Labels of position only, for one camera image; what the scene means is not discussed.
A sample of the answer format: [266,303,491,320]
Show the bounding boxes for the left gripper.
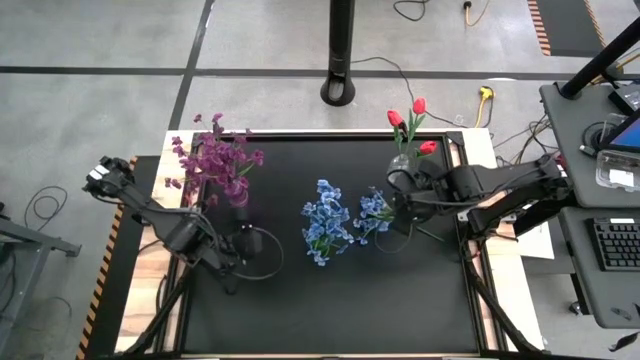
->
[217,222,264,294]

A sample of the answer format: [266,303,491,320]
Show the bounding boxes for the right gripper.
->
[387,164,446,236]

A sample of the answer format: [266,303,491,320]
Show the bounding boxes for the clear glass vase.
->
[387,153,412,176]

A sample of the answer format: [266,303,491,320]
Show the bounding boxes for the yellow power plug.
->
[472,85,498,129]

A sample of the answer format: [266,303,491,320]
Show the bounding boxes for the white paper sheet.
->
[517,220,556,262]

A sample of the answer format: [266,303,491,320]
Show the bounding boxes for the black hazard-striped floor plate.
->
[74,154,162,360]

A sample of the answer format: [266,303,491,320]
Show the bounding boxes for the black pole stand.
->
[319,0,358,108]

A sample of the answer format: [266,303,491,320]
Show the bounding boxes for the grey desk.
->
[538,81,640,209]

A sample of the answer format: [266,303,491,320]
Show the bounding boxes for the black round desk grommet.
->
[581,121,610,150]

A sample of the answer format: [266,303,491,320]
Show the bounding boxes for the grey keyboard shelf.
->
[558,205,640,330]

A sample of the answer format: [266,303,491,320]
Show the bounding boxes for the clear plastic box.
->
[594,149,640,193]

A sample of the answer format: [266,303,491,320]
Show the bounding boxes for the black keyboard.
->
[585,216,640,273]

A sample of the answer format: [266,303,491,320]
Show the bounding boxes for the grey metal cart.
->
[0,201,83,351]

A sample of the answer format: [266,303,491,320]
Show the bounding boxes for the laptop with blue screen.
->
[598,110,640,155]

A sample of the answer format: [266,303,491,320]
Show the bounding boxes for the black striped-edge floor mat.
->
[526,0,607,58]

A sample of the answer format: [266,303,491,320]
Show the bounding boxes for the black diagonal pole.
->
[558,16,640,100]

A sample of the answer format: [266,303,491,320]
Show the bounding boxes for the black electronic box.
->
[607,83,640,117]

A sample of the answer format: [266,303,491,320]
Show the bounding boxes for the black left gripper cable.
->
[229,225,286,282]

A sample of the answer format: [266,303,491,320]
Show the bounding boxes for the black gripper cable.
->
[373,222,416,255]
[229,225,286,282]

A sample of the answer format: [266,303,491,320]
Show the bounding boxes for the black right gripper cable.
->
[373,222,416,255]

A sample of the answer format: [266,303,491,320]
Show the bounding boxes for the black coiled cable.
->
[392,0,431,23]

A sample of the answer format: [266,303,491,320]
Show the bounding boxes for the yellow cable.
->
[461,0,491,28]

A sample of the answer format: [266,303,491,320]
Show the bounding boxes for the black looped floor cable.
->
[23,185,69,234]

